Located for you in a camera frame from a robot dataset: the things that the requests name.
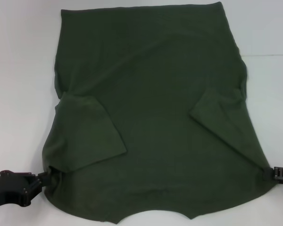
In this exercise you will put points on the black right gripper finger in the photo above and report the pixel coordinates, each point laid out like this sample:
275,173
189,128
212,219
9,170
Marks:
280,174

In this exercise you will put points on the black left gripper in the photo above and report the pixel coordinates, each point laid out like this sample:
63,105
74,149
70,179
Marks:
7,186

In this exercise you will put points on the dark green t-shirt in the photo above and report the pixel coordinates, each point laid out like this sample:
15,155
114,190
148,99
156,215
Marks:
151,82

